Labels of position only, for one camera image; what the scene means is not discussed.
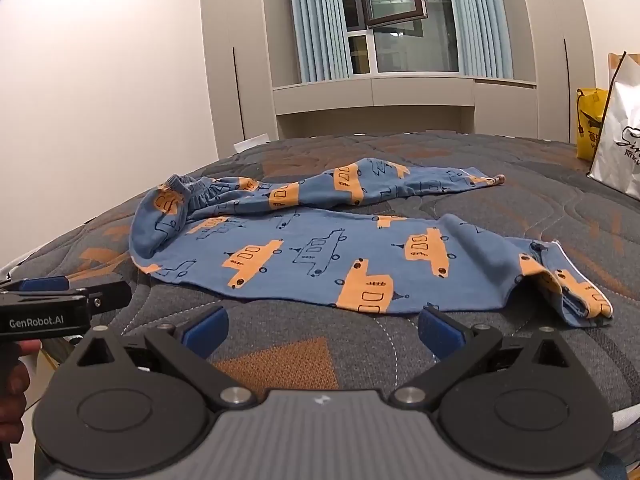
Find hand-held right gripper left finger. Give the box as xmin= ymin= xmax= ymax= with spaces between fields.
xmin=62 ymin=304 xmax=258 ymax=413

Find wooden padded headboard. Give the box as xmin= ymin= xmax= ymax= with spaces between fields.
xmin=607 ymin=51 xmax=640 ymax=75

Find white shopping bag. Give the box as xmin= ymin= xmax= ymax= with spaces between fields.
xmin=587 ymin=51 xmax=640 ymax=197

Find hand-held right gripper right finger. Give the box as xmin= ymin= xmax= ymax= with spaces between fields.
xmin=387 ymin=305 xmax=581 ymax=413

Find person's left hand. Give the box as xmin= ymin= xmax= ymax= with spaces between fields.
xmin=0 ymin=339 xmax=43 ymax=445

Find grey quilted bed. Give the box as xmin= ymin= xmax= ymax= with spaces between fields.
xmin=0 ymin=131 xmax=640 ymax=480

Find grey wardrobe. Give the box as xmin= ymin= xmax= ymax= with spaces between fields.
xmin=514 ymin=0 xmax=597 ymax=145
xmin=199 ymin=0 xmax=280 ymax=158

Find blue pants with orange cars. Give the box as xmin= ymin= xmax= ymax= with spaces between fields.
xmin=129 ymin=157 xmax=614 ymax=328

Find grey window bench cabinet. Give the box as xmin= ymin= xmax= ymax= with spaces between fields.
xmin=272 ymin=73 xmax=539 ymax=142

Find light blue curtain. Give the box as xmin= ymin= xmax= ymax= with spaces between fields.
xmin=286 ymin=0 xmax=354 ymax=84
xmin=444 ymin=0 xmax=514 ymax=80

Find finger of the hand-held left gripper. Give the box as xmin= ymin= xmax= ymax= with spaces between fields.
xmin=0 ymin=275 xmax=73 ymax=295
xmin=75 ymin=281 xmax=134 ymax=314

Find window with open sash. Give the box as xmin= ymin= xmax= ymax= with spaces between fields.
xmin=336 ymin=0 xmax=460 ymax=76

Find yellow shopping bag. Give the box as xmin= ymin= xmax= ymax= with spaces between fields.
xmin=575 ymin=87 xmax=612 ymax=162

